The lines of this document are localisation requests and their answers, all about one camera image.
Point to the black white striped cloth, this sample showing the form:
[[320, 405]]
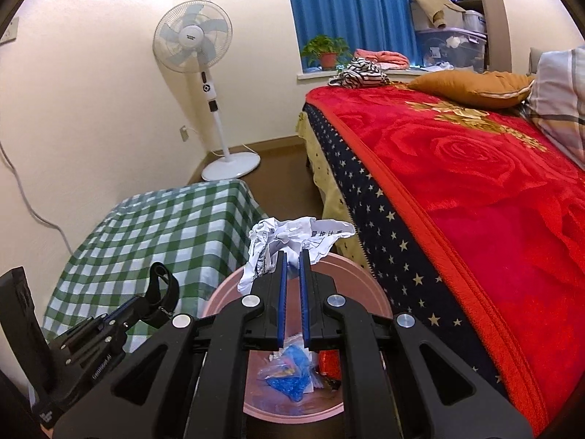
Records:
[[361, 75]]

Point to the green checked tablecloth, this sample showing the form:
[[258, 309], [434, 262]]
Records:
[[160, 228]]

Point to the grey plaid pillow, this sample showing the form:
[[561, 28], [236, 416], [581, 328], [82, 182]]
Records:
[[562, 96]]

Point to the potted green plant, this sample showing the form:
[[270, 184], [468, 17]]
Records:
[[328, 60]]

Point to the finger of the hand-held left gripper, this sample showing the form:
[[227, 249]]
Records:
[[125, 309], [116, 330]]

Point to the white wall plug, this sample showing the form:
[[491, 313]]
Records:
[[184, 134]]

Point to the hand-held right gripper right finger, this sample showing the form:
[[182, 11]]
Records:
[[305, 302]]

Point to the orange pillow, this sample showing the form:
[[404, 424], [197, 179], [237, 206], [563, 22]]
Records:
[[475, 87]]

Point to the yellow bed skirt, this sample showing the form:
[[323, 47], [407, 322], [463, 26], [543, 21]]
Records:
[[333, 192]]

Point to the white standing fan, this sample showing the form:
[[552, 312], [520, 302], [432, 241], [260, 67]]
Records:
[[192, 39]]

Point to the white lidded container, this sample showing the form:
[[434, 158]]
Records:
[[474, 21]]

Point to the blue curtain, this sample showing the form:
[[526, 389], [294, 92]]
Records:
[[356, 4]]

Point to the beige coat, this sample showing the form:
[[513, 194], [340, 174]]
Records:
[[434, 4]]

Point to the red rose blanket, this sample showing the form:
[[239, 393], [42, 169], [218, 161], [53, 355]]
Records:
[[480, 183]]

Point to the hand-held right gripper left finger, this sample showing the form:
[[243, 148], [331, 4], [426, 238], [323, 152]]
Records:
[[281, 302]]

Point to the pink plastic bucket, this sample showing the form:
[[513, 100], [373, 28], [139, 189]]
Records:
[[361, 279]]

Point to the white printed paper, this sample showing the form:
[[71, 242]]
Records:
[[292, 233]]

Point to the clear plastic bag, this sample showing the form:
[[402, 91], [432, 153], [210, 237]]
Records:
[[288, 371]]

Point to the clear storage box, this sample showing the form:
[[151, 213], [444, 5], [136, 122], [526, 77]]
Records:
[[457, 50]]

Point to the folded pink clothes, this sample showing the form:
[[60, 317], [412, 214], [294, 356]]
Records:
[[384, 58]]

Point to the white wall socket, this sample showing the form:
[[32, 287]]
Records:
[[10, 32]]

